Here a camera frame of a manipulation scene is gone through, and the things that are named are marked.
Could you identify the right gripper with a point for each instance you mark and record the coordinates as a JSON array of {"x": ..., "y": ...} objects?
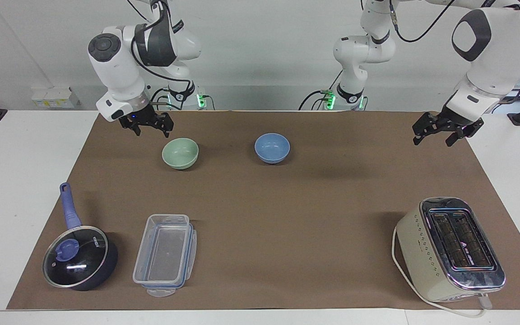
[{"x": 139, "y": 119}]

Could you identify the white wall socket box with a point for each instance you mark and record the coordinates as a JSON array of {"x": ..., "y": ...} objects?
[{"x": 54, "y": 98}]

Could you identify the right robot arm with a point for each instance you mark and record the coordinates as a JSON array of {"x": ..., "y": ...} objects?
[{"x": 118, "y": 74}]

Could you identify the clear plastic container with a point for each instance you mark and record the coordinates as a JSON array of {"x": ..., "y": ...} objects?
[{"x": 165, "y": 255}]

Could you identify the cream toaster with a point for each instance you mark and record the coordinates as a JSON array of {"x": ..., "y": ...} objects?
[{"x": 427, "y": 253}]

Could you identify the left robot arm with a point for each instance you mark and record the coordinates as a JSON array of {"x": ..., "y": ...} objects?
[{"x": 494, "y": 67}]

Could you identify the green bowl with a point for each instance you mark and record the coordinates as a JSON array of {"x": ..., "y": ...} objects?
[{"x": 180, "y": 154}]

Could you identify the blue bowl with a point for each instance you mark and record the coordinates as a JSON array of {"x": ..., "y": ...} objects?
[{"x": 272, "y": 149}]

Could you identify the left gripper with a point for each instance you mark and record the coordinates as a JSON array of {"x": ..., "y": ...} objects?
[{"x": 452, "y": 123}]

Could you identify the glass pan lid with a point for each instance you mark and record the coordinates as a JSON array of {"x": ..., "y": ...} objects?
[{"x": 76, "y": 257}]

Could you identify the dark blue saucepan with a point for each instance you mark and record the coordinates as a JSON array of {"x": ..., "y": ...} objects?
[{"x": 70, "y": 208}]

